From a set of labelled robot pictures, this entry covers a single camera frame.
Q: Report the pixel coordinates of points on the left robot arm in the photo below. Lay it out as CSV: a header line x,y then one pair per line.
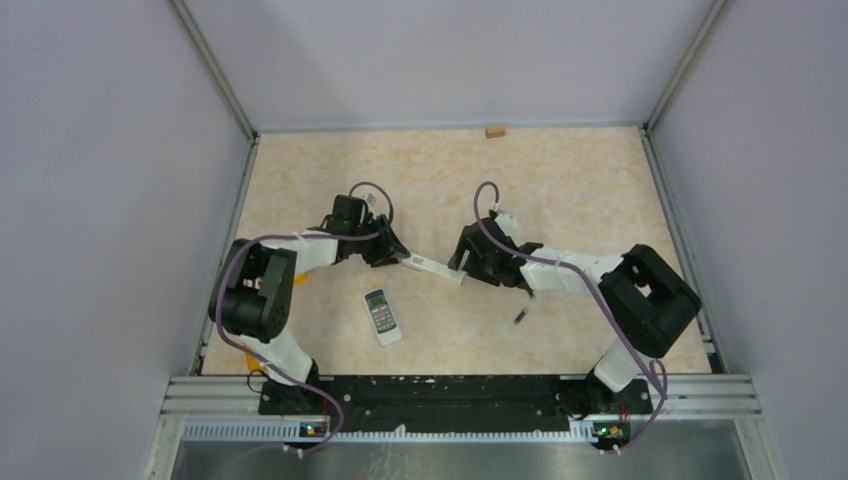
x,y
251,300

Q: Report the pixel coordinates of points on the small wooden block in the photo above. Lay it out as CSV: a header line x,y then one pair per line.
x,y
495,131

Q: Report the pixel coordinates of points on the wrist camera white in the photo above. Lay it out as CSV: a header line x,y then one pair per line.
x,y
505,221
378,204

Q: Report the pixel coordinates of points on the orange plastic frame toy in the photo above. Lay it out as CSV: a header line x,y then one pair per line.
x,y
253,364

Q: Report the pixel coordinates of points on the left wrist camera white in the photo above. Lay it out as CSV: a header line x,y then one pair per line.
x,y
378,204

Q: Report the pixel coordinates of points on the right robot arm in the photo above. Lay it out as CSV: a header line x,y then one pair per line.
x,y
648,304

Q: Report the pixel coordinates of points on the white grey remote control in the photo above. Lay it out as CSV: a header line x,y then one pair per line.
x,y
382,317

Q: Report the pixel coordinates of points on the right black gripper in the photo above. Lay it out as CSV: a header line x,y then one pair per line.
x,y
470,267

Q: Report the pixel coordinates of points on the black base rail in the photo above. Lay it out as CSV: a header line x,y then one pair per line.
x,y
454,404

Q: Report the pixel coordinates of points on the slim white remote control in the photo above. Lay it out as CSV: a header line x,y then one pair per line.
x,y
426,265

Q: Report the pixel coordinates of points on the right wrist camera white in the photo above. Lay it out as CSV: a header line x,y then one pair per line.
x,y
505,221

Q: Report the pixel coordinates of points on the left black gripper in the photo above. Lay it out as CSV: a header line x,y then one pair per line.
x,y
395,248

